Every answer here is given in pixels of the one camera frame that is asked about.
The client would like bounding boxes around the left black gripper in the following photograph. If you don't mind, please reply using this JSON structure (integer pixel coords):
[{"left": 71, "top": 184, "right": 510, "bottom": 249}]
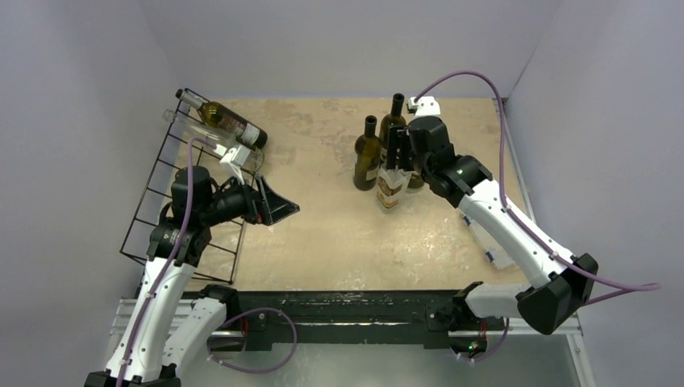
[{"left": 199, "top": 172, "right": 298, "bottom": 227}]

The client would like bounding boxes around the square clear liquor bottle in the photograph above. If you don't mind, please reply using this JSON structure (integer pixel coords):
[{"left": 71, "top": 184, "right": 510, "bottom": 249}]
[{"left": 376, "top": 163, "right": 411, "bottom": 214}]

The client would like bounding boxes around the clear wine bottle dark label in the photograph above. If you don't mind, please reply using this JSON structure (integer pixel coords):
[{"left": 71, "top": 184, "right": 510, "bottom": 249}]
[{"left": 163, "top": 109, "right": 265, "bottom": 173}]

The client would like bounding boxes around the dark green labelled wine bottle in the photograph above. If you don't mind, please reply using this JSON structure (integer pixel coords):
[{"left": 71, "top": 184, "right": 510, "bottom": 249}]
[{"left": 175, "top": 89, "right": 269, "bottom": 150}]

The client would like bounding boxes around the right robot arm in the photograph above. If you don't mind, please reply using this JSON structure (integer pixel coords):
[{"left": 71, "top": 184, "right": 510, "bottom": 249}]
[{"left": 387, "top": 116, "right": 599, "bottom": 335}]

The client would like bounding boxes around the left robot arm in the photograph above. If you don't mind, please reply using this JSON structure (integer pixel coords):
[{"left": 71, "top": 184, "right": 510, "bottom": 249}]
[{"left": 85, "top": 166, "right": 300, "bottom": 386}]

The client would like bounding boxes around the dark green bottle back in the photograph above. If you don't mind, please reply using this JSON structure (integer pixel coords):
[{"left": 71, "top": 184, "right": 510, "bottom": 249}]
[{"left": 378, "top": 93, "right": 406, "bottom": 163}]

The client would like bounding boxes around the dark green bottle front left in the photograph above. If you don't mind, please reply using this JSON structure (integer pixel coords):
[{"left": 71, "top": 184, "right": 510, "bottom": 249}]
[{"left": 352, "top": 115, "right": 382, "bottom": 191}]

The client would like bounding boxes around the clear bottle back right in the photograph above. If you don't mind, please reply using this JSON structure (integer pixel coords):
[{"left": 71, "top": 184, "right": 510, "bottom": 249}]
[{"left": 407, "top": 171, "right": 425, "bottom": 190}]

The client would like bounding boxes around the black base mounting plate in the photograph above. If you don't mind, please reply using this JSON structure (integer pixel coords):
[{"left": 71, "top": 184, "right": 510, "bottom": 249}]
[{"left": 140, "top": 290, "right": 538, "bottom": 352}]

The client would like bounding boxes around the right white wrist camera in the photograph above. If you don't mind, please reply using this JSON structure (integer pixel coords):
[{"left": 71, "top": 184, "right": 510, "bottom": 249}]
[{"left": 407, "top": 96, "right": 441, "bottom": 119}]

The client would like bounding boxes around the black wire wine rack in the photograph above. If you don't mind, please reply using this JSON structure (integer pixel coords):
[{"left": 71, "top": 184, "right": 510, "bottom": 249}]
[{"left": 120, "top": 88, "right": 275, "bottom": 285}]

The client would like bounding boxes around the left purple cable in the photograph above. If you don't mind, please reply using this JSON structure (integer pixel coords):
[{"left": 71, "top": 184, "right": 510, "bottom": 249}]
[{"left": 114, "top": 136, "right": 298, "bottom": 387}]

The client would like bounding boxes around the purple cable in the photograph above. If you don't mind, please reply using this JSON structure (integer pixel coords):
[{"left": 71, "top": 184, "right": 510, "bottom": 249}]
[
  {"left": 414, "top": 70, "right": 661, "bottom": 306},
  {"left": 114, "top": 136, "right": 298, "bottom": 387}
]

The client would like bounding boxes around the aluminium frame rail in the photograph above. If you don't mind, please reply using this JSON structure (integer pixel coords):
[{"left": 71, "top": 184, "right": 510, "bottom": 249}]
[{"left": 96, "top": 298, "right": 597, "bottom": 387}]

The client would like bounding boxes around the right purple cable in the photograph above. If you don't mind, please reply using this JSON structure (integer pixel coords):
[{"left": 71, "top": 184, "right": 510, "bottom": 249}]
[{"left": 414, "top": 70, "right": 661, "bottom": 306}]

